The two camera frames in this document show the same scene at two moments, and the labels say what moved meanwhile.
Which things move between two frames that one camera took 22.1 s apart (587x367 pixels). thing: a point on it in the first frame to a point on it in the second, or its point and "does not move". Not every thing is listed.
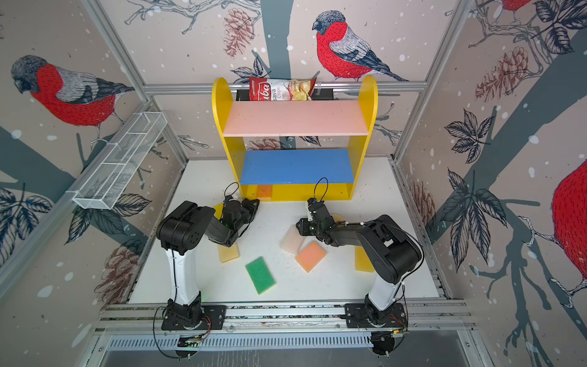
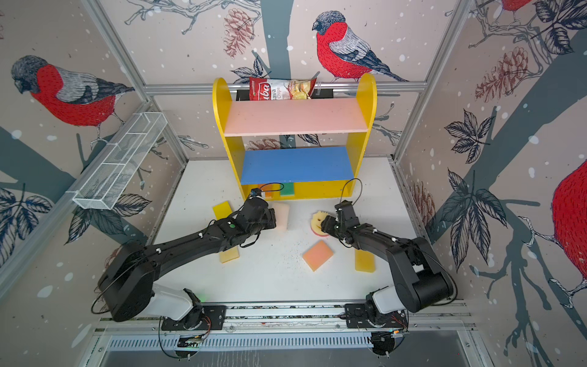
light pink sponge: (292, 240) to (282, 215)
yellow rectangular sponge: (362, 262) does not move
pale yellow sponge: (228, 254) does not move
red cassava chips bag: (261, 89) does not move
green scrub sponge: (260, 274) to (288, 189)
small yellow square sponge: (218, 210) does not move
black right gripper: (303, 226) to (326, 223)
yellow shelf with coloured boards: (296, 174) does not move
